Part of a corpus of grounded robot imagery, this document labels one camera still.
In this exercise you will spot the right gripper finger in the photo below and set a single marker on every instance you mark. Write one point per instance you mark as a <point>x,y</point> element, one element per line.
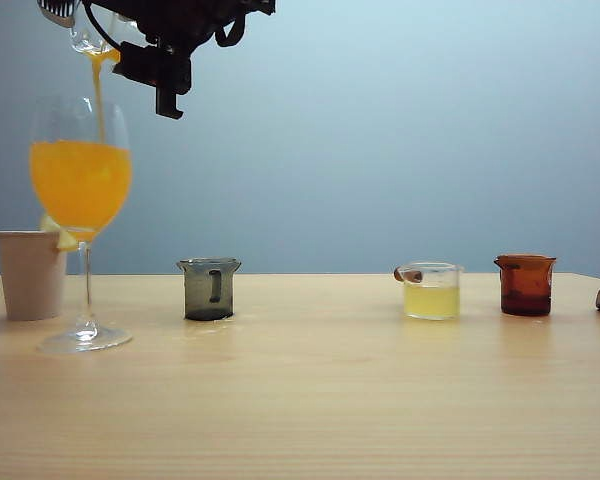
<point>57,11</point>

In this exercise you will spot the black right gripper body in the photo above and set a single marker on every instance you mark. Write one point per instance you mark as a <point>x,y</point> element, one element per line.
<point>190,20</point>

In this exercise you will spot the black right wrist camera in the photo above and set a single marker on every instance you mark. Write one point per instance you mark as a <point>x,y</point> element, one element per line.
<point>155,72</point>

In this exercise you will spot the measuring cup with yellow liquid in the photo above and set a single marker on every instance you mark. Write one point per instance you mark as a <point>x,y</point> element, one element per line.
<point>430,295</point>

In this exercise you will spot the yellow lemon slice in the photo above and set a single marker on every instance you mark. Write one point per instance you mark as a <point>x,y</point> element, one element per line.
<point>62,237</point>

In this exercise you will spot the grey smoked measuring cup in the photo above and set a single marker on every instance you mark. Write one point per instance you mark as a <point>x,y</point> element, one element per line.
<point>210,290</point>

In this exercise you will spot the clear glass measuring cup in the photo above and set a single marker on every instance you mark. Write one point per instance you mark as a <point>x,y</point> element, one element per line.
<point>92,37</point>

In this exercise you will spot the amber brown measuring cup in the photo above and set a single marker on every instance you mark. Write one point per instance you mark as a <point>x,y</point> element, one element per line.
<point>525,287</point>

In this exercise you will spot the clear stemmed wine glass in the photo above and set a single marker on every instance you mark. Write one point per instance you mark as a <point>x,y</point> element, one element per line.
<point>82,185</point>

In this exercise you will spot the brown paper cup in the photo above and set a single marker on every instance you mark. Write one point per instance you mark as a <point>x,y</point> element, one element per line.
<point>30,280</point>

